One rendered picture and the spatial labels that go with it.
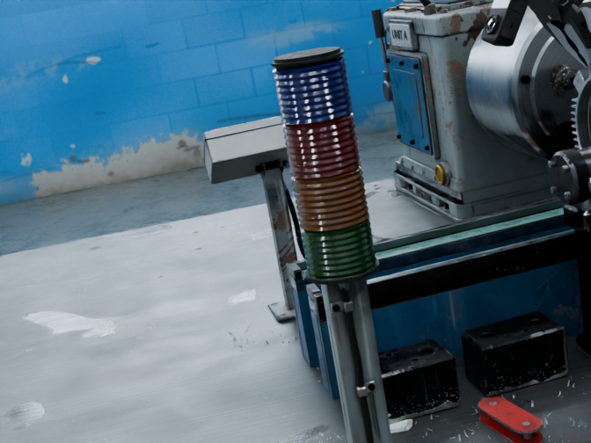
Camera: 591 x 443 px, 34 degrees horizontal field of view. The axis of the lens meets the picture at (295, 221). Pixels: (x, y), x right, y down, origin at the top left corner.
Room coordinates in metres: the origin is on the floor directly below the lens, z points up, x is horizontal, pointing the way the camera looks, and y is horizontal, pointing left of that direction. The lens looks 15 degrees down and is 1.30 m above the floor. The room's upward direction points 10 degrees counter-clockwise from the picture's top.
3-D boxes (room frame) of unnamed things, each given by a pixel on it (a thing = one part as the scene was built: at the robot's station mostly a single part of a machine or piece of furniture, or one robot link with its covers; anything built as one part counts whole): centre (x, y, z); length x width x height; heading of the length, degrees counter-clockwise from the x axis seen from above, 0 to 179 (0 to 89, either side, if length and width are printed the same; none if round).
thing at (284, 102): (0.79, -0.03, 1.19); 0.06 x 0.06 x 0.04
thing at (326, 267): (0.79, -0.03, 1.05); 0.06 x 0.06 x 0.04
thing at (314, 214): (0.79, -0.03, 1.10); 0.06 x 0.06 x 0.04
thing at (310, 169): (0.79, -0.03, 1.14); 0.06 x 0.06 x 0.04
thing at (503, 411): (0.88, -0.18, 0.81); 0.09 x 0.03 x 0.02; 21
